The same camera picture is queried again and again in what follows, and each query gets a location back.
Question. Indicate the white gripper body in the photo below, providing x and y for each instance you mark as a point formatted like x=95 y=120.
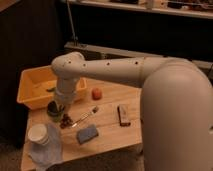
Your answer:
x=64 y=99

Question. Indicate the dark metal cup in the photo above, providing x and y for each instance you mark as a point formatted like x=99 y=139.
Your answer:
x=55 y=111

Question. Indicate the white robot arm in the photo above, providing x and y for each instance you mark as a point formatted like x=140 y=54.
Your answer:
x=176 y=105

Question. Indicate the green cucumber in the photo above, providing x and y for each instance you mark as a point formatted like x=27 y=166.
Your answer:
x=51 y=89

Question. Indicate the yellow plastic bin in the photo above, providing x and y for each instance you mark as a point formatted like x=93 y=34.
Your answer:
x=32 y=87

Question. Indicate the red apple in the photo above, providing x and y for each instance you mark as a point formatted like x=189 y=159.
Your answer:
x=96 y=94

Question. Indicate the blue sponge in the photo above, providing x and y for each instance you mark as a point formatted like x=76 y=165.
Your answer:
x=86 y=134

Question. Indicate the wooden table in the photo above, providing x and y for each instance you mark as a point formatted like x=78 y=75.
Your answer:
x=111 y=135

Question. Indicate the white paper cup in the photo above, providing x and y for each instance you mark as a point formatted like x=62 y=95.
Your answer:
x=38 y=134

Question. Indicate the brown rectangular block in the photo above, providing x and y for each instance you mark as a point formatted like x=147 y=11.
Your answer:
x=123 y=115

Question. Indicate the grey cloth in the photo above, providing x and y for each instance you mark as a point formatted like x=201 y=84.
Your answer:
x=45 y=156

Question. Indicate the grey shelf unit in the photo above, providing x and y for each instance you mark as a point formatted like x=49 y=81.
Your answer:
x=125 y=29

